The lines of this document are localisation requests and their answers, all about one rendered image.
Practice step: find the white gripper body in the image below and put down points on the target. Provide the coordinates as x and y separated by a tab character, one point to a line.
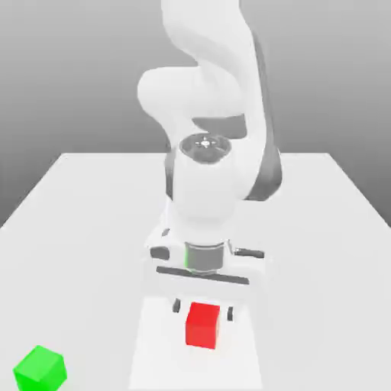
201	285

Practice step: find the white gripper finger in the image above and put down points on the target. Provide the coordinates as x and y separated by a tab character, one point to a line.
176	305
230	313

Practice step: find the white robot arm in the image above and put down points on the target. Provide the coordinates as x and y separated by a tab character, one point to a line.
207	189

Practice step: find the small green cube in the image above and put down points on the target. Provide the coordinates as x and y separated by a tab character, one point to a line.
39	369

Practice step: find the small red cube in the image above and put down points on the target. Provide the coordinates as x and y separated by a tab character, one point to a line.
201	327

